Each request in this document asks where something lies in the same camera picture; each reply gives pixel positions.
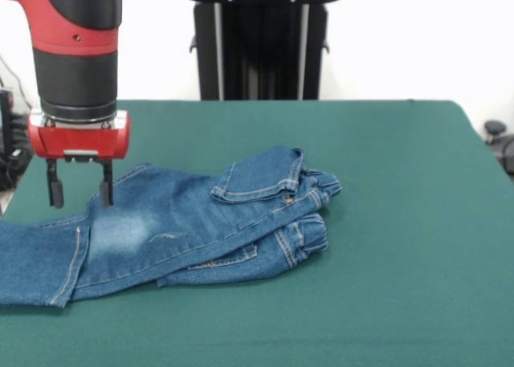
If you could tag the grey chair base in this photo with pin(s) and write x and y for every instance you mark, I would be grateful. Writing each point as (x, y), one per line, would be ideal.
(498, 142)
(20, 128)

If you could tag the dark green table cloth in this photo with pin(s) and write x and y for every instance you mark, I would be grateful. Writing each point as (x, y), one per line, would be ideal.
(381, 262)

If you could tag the blue denim jeans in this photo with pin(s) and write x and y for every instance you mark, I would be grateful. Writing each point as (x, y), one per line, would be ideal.
(180, 222)

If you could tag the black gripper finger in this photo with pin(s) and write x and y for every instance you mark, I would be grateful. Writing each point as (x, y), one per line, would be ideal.
(55, 190)
(107, 190)

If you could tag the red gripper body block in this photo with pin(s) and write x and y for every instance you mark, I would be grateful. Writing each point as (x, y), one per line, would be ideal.
(80, 142)

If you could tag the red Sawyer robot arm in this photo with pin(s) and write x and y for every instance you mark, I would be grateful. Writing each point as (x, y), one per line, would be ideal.
(76, 42)

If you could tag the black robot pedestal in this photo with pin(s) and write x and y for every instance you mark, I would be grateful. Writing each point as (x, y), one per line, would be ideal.
(261, 54)

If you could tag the black upright frame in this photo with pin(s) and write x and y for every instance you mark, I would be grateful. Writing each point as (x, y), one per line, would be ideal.
(6, 122)

